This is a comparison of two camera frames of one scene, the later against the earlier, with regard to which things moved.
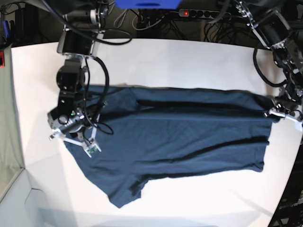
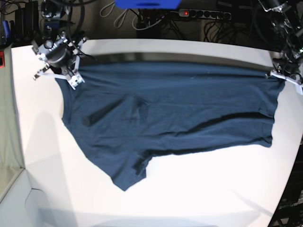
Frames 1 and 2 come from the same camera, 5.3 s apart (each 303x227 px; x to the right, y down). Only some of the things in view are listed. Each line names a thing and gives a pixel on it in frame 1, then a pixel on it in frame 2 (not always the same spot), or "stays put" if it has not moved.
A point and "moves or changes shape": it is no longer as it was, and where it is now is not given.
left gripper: x=71 y=124 → x=58 y=55
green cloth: x=11 y=158 stays put
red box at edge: x=2 y=62 stays put
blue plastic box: x=148 y=4 stays put
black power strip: x=203 y=13 stays put
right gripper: x=287 y=105 → x=288 y=65
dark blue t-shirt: x=150 y=132 moves or changes shape
